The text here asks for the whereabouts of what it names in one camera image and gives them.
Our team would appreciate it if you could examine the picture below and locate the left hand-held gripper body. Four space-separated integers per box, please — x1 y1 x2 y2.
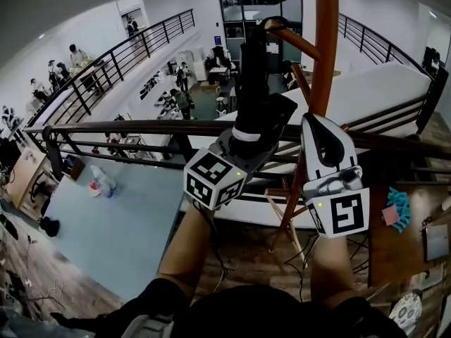
182 140 255 212

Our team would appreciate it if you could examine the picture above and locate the brown wooden table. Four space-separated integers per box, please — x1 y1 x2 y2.
366 181 451 289

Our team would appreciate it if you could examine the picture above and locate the black framed glass door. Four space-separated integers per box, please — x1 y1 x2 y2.
217 0 304 65

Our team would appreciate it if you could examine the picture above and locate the person's right forearm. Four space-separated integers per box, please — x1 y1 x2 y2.
309 235 356 306

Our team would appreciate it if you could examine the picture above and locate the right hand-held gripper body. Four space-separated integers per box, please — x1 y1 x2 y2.
302 165 371 240

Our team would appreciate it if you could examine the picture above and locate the black garment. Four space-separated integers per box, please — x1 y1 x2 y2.
230 15 299 160

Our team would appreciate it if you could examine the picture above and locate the wooden coat rack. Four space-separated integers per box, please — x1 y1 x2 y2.
263 0 361 269

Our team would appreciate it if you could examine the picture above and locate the small black object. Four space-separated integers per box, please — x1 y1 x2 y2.
39 215 61 239

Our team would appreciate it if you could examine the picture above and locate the person's black shirt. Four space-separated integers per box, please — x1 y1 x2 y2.
51 276 407 338

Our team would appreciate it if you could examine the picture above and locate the light blue table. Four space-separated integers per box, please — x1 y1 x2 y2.
44 155 188 301

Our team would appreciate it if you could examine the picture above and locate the small brown box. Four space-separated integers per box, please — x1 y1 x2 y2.
61 154 86 182

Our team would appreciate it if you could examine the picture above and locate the grey backpack strap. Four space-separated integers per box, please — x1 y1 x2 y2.
121 313 175 338

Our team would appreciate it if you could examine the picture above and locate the floral cushion stool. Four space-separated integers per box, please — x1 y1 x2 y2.
388 292 424 336

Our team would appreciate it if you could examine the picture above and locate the blue cloth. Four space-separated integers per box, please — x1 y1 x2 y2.
385 187 412 234

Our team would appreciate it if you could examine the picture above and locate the black framed tablet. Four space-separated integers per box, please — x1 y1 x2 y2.
422 221 451 263

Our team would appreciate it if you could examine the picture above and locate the person's left forearm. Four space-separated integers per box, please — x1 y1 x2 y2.
156 201 216 296

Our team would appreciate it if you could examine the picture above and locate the pink pad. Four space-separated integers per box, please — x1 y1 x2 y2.
381 204 401 227

